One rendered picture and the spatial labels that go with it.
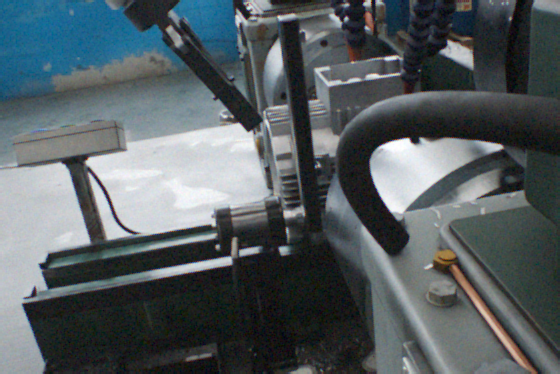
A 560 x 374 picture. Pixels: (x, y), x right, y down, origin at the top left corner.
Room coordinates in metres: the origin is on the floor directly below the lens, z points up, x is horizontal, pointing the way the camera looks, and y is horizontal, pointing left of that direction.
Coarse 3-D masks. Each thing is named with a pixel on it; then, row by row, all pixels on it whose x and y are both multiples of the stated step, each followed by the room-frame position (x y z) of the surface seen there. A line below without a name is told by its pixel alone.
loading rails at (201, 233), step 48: (144, 240) 0.83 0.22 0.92; (192, 240) 0.81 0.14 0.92; (48, 288) 0.78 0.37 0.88; (96, 288) 0.69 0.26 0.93; (144, 288) 0.69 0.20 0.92; (192, 288) 0.70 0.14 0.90; (240, 288) 0.70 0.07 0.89; (288, 288) 0.71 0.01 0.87; (336, 288) 0.71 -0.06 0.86; (48, 336) 0.68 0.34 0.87; (96, 336) 0.69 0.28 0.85; (144, 336) 0.69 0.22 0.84; (240, 336) 0.70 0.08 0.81
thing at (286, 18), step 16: (288, 16) 0.64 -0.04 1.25; (288, 32) 0.63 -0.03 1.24; (304, 32) 0.64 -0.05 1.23; (288, 48) 0.63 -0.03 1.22; (288, 64) 0.63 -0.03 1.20; (288, 80) 0.63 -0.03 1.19; (304, 80) 0.63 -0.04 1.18; (288, 96) 0.64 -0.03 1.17; (304, 96) 0.63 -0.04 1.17; (304, 112) 0.63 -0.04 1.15; (304, 128) 0.63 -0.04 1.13; (304, 144) 0.63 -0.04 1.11; (304, 160) 0.63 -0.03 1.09; (304, 176) 0.63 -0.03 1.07; (304, 192) 0.63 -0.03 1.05; (304, 208) 0.63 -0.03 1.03; (304, 224) 0.64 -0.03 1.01; (320, 224) 0.63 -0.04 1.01
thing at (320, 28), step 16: (320, 16) 1.15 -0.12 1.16; (320, 32) 1.01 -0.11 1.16; (336, 32) 1.00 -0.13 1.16; (368, 32) 1.01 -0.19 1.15; (272, 48) 1.15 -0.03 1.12; (304, 48) 1.00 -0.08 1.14; (320, 48) 1.00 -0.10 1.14; (336, 48) 1.00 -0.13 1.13; (368, 48) 1.00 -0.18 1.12; (384, 48) 1.00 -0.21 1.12; (272, 64) 1.09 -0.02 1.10; (304, 64) 1.00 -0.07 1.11; (320, 64) 1.00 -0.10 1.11; (336, 64) 1.00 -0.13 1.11; (272, 80) 1.04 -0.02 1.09; (272, 96) 1.01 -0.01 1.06
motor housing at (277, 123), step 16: (272, 112) 0.77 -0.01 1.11; (288, 112) 0.77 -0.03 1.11; (320, 112) 0.76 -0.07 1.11; (272, 128) 0.74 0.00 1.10; (288, 128) 0.75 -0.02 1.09; (320, 128) 0.75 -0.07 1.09; (336, 144) 0.73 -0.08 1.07; (272, 160) 0.86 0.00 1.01; (288, 160) 0.72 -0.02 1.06; (272, 176) 0.85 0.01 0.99; (288, 176) 0.71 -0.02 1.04; (320, 176) 0.69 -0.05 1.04; (288, 192) 0.70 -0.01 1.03; (320, 192) 0.70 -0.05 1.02; (288, 208) 0.69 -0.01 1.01; (320, 208) 0.69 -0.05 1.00
